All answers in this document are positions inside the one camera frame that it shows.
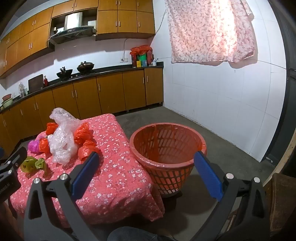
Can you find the black wok with lid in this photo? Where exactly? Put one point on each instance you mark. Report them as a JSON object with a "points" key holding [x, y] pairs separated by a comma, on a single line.
{"points": [[85, 66]]}

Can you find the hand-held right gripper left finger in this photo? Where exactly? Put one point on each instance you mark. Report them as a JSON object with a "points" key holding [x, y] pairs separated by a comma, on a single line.
{"points": [[85, 176]]}

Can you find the person's leg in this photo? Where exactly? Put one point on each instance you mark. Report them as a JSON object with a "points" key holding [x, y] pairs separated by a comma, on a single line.
{"points": [[138, 234]]}

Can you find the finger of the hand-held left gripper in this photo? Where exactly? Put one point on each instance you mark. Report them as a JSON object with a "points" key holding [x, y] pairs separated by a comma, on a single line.
{"points": [[17, 155], [1, 153]]}

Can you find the green basin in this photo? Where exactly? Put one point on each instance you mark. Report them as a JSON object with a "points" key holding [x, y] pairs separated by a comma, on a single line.
{"points": [[7, 103]]}

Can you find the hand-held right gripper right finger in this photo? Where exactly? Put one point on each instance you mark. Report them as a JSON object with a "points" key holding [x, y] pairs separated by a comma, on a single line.
{"points": [[208, 173]]}

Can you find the white mug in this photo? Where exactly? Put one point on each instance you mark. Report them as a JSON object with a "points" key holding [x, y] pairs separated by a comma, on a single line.
{"points": [[154, 63]]}

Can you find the steel range hood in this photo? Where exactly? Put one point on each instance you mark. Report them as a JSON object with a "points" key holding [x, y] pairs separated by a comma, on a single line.
{"points": [[71, 32]]}

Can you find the light wooden plank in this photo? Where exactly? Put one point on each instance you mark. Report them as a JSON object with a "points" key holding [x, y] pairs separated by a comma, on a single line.
{"points": [[286, 157]]}

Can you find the wooden lower cabinets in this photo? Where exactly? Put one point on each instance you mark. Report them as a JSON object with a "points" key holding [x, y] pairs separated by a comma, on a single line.
{"points": [[108, 92]]}

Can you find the red bottle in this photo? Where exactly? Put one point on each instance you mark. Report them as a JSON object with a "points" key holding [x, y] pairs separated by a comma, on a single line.
{"points": [[45, 81]]}

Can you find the black countertop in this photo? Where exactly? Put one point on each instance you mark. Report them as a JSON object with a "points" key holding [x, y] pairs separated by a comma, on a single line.
{"points": [[111, 69]]}

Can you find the wooden upper cabinets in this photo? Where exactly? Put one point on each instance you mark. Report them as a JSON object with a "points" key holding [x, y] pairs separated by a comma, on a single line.
{"points": [[129, 20]]}

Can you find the clear plastic bag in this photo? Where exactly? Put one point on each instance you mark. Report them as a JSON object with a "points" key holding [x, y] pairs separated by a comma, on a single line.
{"points": [[60, 141]]}

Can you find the wooden cabinets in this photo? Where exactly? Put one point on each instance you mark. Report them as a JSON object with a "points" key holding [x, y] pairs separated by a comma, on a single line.
{"points": [[108, 92], [129, 20]]}

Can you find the blue box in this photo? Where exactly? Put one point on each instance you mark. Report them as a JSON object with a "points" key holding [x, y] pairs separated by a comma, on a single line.
{"points": [[144, 63]]}

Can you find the dark cutting board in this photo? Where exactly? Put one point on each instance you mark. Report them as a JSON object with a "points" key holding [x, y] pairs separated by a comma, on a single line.
{"points": [[35, 83]]}

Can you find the magenta plastic bag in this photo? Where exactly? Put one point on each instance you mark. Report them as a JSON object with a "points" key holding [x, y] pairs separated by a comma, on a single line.
{"points": [[33, 146]]}

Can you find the red basin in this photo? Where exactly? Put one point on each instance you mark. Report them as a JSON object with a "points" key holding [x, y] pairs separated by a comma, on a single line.
{"points": [[6, 96]]}

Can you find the brown wooden stool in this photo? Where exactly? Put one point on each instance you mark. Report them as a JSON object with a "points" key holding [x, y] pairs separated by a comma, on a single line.
{"points": [[282, 197]]}

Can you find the red floral tablecloth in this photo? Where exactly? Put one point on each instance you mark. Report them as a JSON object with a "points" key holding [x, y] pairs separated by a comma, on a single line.
{"points": [[120, 162]]}

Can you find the pink floral curtain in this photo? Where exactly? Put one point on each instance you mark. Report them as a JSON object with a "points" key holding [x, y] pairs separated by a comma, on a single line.
{"points": [[208, 30]]}

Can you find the green box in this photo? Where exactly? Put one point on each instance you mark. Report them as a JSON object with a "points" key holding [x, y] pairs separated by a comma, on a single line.
{"points": [[142, 58]]}

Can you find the yellow box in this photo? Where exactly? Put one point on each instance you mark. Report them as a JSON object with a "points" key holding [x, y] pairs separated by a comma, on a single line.
{"points": [[138, 64]]}

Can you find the clear plastic bottle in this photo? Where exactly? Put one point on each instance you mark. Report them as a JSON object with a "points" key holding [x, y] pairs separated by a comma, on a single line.
{"points": [[22, 89]]}

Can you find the yellow-green plastic bag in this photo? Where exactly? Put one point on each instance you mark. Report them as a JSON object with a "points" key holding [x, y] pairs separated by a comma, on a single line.
{"points": [[29, 164]]}

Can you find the red plastic basket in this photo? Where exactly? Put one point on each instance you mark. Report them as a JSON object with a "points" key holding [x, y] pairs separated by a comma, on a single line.
{"points": [[171, 179]]}

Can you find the red bag on boxes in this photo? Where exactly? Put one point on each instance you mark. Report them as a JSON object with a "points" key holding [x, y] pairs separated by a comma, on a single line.
{"points": [[141, 49]]}

